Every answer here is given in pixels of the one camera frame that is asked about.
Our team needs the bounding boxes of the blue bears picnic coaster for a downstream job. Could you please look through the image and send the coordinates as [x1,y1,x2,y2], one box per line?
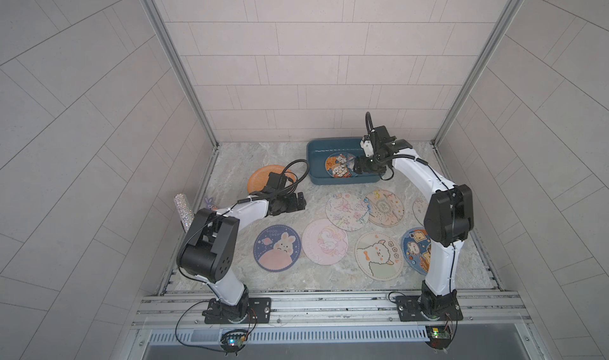
[324,152,357,179]

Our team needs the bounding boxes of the pink unicorn coaster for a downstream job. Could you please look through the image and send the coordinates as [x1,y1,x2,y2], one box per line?
[302,219,349,266]

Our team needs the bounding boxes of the white butterfly floral coaster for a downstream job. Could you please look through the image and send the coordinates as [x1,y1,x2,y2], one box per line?
[325,193,370,232]

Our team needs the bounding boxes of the teal plastic storage box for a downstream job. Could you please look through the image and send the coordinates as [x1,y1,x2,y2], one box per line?
[307,137,381,186]

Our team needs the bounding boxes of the pink tulip flower coaster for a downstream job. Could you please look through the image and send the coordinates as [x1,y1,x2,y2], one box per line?
[364,189,404,228]

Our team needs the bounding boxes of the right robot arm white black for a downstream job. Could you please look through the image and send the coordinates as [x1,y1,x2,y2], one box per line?
[355,119,474,322]

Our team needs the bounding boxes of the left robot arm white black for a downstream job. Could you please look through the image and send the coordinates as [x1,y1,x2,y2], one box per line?
[174,192,306,324]

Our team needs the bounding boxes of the orange round coaster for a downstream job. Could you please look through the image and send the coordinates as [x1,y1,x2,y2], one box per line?
[247,165,298,194]

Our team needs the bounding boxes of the navy bunny planet coaster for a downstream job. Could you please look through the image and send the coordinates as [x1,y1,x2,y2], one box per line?
[253,225,302,273]

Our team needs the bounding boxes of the cream alpaca coaster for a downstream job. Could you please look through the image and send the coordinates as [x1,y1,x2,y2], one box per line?
[355,232,404,282]

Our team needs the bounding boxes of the blue toast bear coaster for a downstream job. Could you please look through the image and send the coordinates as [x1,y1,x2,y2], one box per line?
[401,227,431,275]

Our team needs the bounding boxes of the glitter silver cylinder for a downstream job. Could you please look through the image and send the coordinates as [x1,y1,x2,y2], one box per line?
[174,193,194,232]

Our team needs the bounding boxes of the left controller board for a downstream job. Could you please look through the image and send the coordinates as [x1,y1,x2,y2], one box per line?
[220,329,248,354]

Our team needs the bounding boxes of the controller board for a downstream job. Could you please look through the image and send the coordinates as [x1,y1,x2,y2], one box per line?
[220,329,248,354]
[426,326,453,350]

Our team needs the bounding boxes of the right controller board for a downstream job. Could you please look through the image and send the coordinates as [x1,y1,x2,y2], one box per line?
[426,326,453,350]

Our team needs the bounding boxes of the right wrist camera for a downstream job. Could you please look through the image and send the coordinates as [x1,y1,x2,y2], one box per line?
[360,137,374,158]

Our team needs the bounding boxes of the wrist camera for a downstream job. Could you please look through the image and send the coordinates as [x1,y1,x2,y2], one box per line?
[263,172,289,194]
[360,137,374,158]

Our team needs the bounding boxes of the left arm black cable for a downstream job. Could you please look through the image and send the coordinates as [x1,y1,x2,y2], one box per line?
[246,159,311,201]

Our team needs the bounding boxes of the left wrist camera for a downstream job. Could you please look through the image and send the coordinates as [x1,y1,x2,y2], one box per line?
[263,172,289,194]

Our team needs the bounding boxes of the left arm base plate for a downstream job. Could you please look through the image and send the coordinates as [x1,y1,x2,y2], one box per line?
[201,298,272,324]

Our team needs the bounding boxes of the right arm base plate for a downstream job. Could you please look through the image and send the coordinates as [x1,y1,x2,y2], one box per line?
[393,293,464,322]

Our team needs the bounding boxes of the aluminium frame rail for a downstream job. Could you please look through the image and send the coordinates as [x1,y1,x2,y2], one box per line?
[131,290,534,347]

